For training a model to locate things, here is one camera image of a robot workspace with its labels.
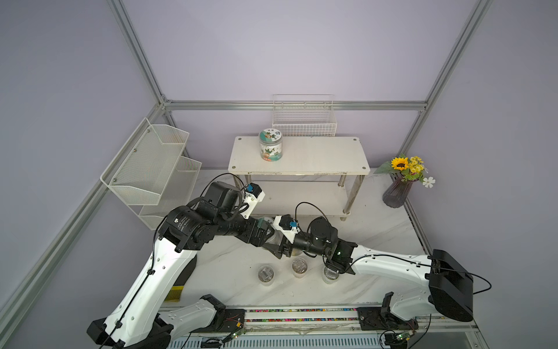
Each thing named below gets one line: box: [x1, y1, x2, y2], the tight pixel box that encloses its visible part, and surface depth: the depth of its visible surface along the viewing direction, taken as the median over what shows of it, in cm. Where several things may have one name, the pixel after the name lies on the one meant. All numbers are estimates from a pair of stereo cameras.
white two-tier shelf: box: [228, 136, 371, 221], surface depth 79 cm
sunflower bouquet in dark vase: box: [373, 154, 436, 209], surface depth 92 cm
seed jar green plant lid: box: [258, 127, 283, 162], surface depth 73 cm
